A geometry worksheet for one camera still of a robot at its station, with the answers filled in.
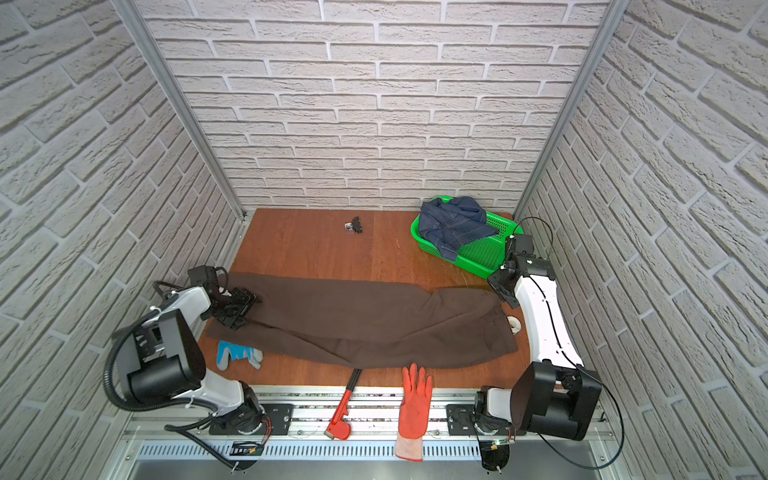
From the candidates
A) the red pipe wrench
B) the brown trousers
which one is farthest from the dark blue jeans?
the red pipe wrench

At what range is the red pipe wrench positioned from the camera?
2.37 ft

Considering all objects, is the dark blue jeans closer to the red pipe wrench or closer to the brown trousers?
the brown trousers
